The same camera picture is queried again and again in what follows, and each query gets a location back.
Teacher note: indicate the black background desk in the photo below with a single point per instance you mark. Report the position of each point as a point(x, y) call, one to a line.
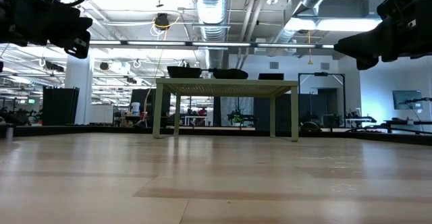
point(405, 122)

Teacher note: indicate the black metal door frame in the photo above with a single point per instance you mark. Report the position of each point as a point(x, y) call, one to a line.
point(320, 74)

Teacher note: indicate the long ceiling light strip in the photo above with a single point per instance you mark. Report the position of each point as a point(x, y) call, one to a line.
point(219, 44)

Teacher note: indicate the wall monitor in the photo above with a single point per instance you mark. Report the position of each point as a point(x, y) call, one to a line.
point(410, 102)

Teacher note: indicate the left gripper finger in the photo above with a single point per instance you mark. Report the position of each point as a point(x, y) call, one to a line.
point(85, 25)
point(78, 46)

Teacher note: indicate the white background table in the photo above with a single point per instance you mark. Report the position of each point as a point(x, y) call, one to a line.
point(195, 117)

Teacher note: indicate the grey metal post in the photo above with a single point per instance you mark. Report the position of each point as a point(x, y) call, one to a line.
point(10, 133)

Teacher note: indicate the round black ceiling speaker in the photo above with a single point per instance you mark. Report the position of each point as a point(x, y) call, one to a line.
point(104, 65)

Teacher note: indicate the small green background plant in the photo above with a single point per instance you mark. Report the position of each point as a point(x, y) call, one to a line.
point(238, 119)

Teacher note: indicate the grey ceiling air unit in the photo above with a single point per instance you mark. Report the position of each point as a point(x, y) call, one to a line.
point(344, 8)

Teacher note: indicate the white building column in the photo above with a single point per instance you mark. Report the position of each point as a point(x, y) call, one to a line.
point(79, 82)

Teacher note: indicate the white bucket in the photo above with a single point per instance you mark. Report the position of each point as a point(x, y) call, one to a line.
point(135, 109)

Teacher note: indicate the green perforated metal rack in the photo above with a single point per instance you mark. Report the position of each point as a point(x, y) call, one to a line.
point(226, 82)

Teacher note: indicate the dark dome object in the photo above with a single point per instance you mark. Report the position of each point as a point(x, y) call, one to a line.
point(310, 127)

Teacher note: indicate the black cabinet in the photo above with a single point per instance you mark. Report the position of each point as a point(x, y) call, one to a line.
point(59, 106)

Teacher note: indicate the person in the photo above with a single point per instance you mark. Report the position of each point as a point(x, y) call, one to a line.
point(203, 111)

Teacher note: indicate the silver spiral ceiling duct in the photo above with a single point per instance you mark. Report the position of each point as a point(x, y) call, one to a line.
point(212, 15)

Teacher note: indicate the black background robot equipment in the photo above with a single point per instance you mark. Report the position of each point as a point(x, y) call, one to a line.
point(17, 117)

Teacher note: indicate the dark partition panel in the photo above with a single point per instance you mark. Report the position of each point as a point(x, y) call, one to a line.
point(283, 109)

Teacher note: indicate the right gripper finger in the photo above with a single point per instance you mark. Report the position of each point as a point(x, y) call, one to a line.
point(368, 63)
point(368, 45)

